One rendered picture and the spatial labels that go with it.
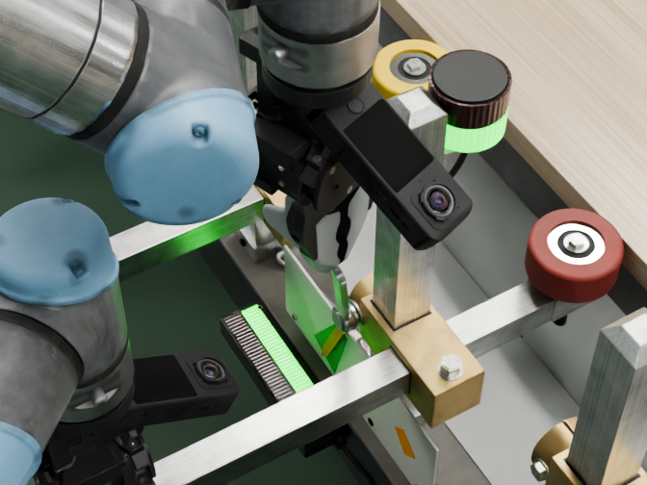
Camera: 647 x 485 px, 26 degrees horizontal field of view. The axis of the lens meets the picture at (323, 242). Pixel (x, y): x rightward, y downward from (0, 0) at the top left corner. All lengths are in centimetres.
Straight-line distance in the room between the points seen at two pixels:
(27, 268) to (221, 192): 18
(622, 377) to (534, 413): 56
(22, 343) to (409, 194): 26
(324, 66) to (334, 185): 11
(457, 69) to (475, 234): 48
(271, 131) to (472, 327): 33
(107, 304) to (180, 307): 143
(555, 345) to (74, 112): 85
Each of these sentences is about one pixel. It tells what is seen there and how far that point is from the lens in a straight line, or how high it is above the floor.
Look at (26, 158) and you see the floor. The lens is 254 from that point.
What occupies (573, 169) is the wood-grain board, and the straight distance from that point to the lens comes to 126.
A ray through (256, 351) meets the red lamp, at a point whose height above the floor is 70.
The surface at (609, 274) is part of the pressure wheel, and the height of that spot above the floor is 90.
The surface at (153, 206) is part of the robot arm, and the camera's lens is 69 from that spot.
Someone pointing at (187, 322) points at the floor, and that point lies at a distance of 227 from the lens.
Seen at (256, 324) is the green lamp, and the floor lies 70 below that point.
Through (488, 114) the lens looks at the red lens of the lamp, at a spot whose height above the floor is 110.
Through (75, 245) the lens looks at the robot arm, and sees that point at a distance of 83.
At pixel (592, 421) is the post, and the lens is 93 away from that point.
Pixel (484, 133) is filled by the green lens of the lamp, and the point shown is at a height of 108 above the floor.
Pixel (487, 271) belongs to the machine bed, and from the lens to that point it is 149.
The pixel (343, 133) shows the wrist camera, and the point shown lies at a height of 117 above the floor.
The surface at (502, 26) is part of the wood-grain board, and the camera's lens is 139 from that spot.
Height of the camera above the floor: 181
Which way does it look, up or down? 50 degrees down
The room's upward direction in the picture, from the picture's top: straight up
